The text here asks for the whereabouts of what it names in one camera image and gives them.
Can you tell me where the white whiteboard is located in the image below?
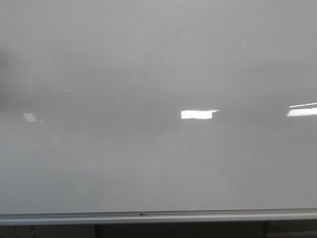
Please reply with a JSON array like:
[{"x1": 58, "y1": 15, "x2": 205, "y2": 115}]
[{"x1": 0, "y1": 0, "x2": 317, "y2": 225}]

